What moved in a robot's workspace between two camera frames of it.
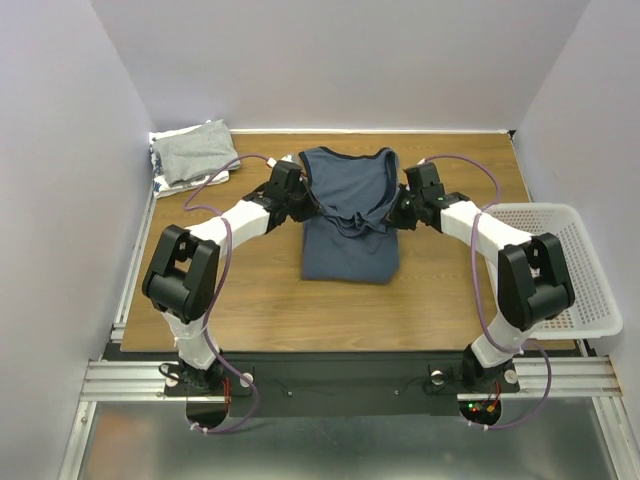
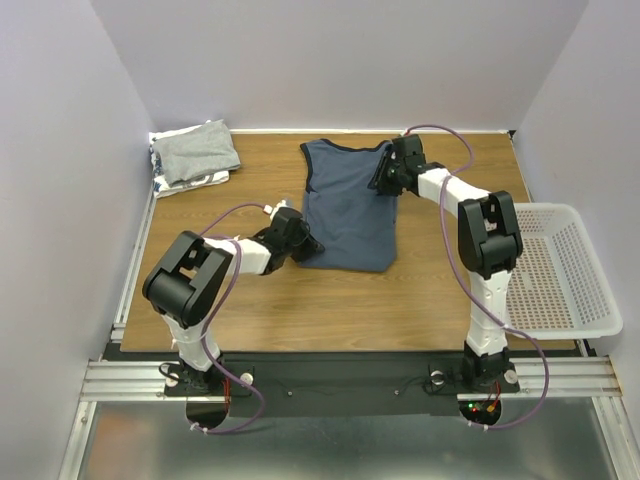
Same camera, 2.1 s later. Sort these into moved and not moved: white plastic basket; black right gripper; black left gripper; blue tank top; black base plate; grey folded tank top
Moved: blue tank top; black right gripper; black left gripper
Not moved: grey folded tank top; white plastic basket; black base plate
